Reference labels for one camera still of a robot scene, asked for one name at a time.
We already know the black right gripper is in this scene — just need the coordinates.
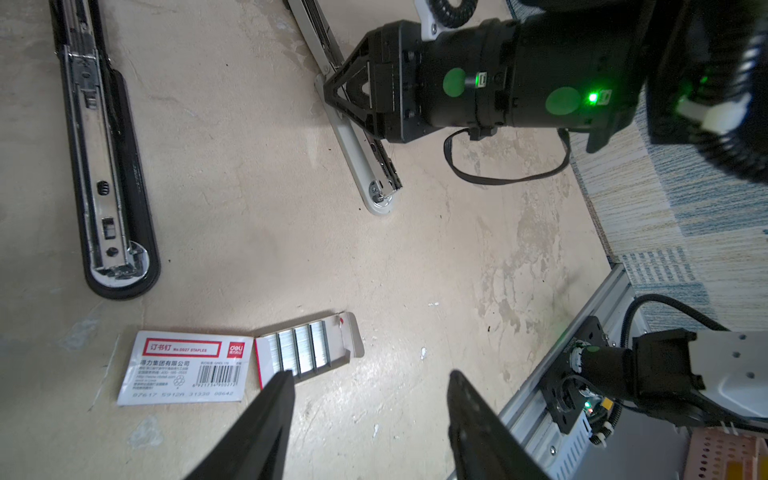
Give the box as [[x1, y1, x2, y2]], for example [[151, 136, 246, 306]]
[[323, 20, 434, 143]]

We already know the red staples box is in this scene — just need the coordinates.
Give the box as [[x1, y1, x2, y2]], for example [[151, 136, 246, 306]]
[[117, 330, 253, 406]]

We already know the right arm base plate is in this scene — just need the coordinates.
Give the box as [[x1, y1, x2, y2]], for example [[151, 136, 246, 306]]
[[538, 315, 628, 446]]

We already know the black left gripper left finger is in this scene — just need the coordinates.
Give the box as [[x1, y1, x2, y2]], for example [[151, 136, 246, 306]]
[[187, 371, 295, 479]]

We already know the aluminium mounting rail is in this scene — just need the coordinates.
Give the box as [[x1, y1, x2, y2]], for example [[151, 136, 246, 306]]
[[446, 263, 649, 480]]

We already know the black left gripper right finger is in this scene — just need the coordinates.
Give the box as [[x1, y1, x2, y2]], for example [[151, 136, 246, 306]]
[[447, 370, 548, 480]]

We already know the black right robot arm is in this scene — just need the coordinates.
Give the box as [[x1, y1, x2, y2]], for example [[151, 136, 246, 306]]
[[324, 1, 767, 184]]

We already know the pink plastic basket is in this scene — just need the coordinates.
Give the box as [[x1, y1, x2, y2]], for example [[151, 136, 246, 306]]
[[682, 428, 767, 480]]

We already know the white staples tray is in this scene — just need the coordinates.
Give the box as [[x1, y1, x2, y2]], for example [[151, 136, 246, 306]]
[[254, 312, 365, 388]]

